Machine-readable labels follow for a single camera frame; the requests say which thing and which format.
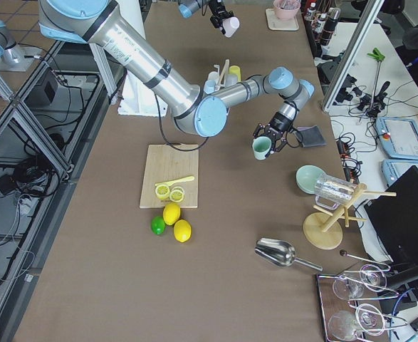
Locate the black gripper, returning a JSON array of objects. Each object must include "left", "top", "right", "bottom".
[
  {"left": 208, "top": 0, "right": 234, "bottom": 34},
  {"left": 253, "top": 112, "right": 293, "bottom": 156}
]

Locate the pink plastic cup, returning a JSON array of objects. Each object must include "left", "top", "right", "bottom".
[{"left": 221, "top": 16, "right": 240, "bottom": 38}]

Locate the mint green plastic cup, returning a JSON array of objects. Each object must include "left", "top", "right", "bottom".
[{"left": 252, "top": 136, "right": 272, "bottom": 160}]

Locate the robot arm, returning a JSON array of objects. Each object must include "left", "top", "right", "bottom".
[
  {"left": 38, "top": 1, "right": 314, "bottom": 143},
  {"left": 177, "top": 0, "right": 240, "bottom": 38}
]

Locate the yellow plastic cup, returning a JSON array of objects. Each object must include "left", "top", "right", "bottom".
[{"left": 229, "top": 65, "right": 241, "bottom": 83}]

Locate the cream plastic cup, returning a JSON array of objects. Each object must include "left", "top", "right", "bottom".
[{"left": 207, "top": 71, "right": 219, "bottom": 83}]

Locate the grey plastic cup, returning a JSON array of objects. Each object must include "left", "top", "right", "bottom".
[{"left": 224, "top": 73, "right": 239, "bottom": 88}]

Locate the light blue plastic cup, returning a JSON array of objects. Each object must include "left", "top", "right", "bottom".
[{"left": 204, "top": 79, "right": 216, "bottom": 94}]

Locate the grey folded cloth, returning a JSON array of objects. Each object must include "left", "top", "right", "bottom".
[{"left": 296, "top": 125, "right": 326, "bottom": 148}]

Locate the cream plastic tray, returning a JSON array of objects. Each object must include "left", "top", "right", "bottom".
[{"left": 266, "top": 9, "right": 299, "bottom": 31}]

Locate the green ceramic bowl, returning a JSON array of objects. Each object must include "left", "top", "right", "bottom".
[{"left": 296, "top": 165, "right": 326, "bottom": 195}]

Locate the pink bowl of ice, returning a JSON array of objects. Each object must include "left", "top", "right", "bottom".
[{"left": 273, "top": 0, "right": 301, "bottom": 20}]

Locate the clear glass mug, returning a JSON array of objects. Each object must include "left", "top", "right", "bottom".
[{"left": 314, "top": 174, "right": 357, "bottom": 209}]

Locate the yellow plastic knife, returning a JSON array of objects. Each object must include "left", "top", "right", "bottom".
[{"left": 155, "top": 175, "right": 195, "bottom": 187}]

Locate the wooden cutting board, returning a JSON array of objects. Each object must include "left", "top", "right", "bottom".
[{"left": 139, "top": 145, "right": 199, "bottom": 209}]

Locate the wooden mug tree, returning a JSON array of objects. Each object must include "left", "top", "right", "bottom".
[{"left": 303, "top": 183, "right": 397, "bottom": 250}]

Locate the lemon slice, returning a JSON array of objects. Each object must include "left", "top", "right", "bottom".
[
  {"left": 169, "top": 186, "right": 185, "bottom": 203},
  {"left": 155, "top": 184, "right": 171, "bottom": 200}
]

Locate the metal scoop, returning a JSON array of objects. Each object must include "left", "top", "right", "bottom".
[{"left": 255, "top": 237, "right": 323, "bottom": 271}]

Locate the yellow lemon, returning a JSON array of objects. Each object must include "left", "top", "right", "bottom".
[
  {"left": 162, "top": 202, "right": 181, "bottom": 226},
  {"left": 174, "top": 219, "right": 192, "bottom": 243}
]

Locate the blue teach pendant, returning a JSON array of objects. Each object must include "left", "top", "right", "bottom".
[
  {"left": 381, "top": 159, "right": 418, "bottom": 186},
  {"left": 375, "top": 118, "right": 418, "bottom": 160}
]

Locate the green lime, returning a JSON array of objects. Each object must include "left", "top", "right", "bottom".
[{"left": 150, "top": 216, "right": 166, "bottom": 235}]

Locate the black monitor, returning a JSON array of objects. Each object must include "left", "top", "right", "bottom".
[{"left": 365, "top": 166, "right": 418, "bottom": 264}]

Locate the wine glass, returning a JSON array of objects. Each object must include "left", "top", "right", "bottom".
[
  {"left": 328, "top": 304, "right": 386, "bottom": 341},
  {"left": 333, "top": 264, "right": 387, "bottom": 301}
]

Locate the mirror tray glass rack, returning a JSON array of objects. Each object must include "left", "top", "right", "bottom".
[{"left": 316, "top": 264, "right": 407, "bottom": 341}]

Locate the white wire cup holder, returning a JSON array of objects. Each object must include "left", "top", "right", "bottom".
[{"left": 213, "top": 59, "right": 235, "bottom": 91}]

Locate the aluminium frame post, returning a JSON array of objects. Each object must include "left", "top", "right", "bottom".
[{"left": 321, "top": 0, "right": 384, "bottom": 114}]

